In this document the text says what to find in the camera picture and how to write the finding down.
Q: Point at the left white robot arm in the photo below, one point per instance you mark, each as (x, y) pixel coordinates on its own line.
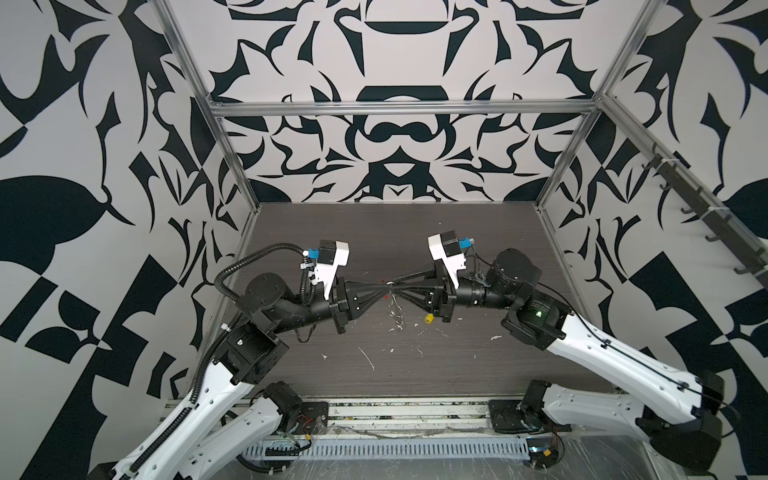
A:
(191, 443)

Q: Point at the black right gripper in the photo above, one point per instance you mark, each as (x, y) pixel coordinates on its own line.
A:
(448, 303)

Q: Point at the white slotted cable duct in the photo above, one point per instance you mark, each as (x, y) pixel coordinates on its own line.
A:
(324, 449)

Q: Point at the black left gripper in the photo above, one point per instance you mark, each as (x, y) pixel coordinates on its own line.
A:
(342, 304)

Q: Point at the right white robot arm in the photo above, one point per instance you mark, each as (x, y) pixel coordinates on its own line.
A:
(673, 410)

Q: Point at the black wall hook rack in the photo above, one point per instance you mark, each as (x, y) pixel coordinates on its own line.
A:
(701, 203)

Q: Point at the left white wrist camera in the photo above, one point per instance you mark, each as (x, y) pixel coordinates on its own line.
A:
(321, 264)

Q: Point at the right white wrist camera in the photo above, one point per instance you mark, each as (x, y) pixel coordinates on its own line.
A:
(448, 248)

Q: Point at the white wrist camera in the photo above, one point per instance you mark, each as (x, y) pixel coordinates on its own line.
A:
(321, 264)
(448, 248)

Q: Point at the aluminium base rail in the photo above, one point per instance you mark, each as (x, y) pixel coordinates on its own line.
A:
(408, 415)

